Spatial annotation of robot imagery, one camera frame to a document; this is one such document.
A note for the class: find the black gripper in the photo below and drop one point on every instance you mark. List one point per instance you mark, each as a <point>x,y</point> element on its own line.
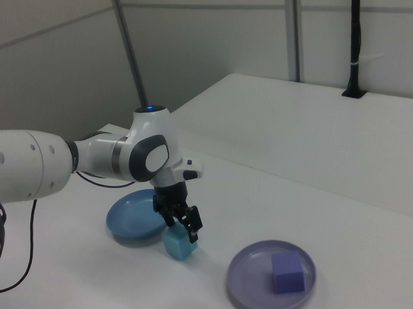
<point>171,197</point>

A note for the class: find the light blue cube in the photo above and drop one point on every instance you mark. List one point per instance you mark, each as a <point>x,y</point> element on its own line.
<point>179,248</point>

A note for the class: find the purple cube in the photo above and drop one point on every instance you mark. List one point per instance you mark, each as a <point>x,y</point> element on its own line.
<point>287,273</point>

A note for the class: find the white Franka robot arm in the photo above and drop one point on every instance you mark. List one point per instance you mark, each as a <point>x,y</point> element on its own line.
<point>19,165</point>

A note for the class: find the blue plate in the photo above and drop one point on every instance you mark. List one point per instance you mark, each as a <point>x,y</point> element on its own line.
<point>130,219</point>

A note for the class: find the purple plate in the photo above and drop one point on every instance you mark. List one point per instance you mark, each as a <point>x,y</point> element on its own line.
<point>248,281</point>

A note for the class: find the black pole with clamp base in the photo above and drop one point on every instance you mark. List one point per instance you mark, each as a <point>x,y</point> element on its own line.
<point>354,48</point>

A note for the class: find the grey metal partition post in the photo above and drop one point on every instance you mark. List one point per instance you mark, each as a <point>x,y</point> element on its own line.
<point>296,34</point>
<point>129,43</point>

